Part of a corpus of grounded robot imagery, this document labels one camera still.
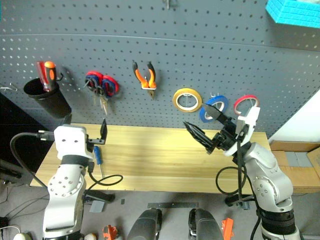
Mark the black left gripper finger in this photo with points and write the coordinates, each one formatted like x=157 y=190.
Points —
x=103 y=132

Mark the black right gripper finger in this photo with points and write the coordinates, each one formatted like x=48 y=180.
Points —
x=215 y=114
x=198 y=136

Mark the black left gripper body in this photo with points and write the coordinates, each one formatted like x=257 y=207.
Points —
x=95 y=142

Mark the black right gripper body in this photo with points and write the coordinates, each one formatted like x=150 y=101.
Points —
x=225 y=138

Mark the grey pegboard panel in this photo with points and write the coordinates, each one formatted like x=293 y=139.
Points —
x=160 y=37

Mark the blue tape roll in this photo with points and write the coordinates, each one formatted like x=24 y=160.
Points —
x=220 y=98

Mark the yellow tape roll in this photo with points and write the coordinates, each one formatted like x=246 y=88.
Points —
x=186 y=110

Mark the red tape roll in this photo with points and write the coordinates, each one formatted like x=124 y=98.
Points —
x=243 y=98

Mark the large red blue scissors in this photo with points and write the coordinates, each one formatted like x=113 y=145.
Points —
x=111 y=83

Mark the black plastic cup holder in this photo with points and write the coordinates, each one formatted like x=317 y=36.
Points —
x=55 y=105

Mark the black table foot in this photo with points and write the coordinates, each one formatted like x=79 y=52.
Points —
x=233 y=200
x=105 y=197

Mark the small red blue scissors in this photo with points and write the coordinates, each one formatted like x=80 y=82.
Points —
x=93 y=75

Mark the white pliers holder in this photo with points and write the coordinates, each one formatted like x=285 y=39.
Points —
x=145 y=87

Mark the grey square pad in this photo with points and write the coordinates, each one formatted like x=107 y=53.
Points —
x=97 y=207

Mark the orange black pliers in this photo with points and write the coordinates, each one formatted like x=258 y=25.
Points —
x=139 y=75

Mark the grey foam pads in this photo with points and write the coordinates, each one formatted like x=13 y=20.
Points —
x=297 y=160

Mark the brown cardboard box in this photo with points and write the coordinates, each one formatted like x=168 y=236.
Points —
x=300 y=180

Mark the dark rounded shape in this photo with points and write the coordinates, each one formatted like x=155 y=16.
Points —
x=146 y=225
x=205 y=225

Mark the orange plastic part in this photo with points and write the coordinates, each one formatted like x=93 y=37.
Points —
x=228 y=228
x=110 y=232

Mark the white round object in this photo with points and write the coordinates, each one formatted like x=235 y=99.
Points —
x=22 y=237

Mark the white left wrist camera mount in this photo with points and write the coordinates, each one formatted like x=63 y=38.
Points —
x=70 y=140

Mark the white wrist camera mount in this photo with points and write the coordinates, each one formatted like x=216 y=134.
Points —
x=70 y=140
x=251 y=117

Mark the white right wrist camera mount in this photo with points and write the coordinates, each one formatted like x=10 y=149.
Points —
x=251 y=117

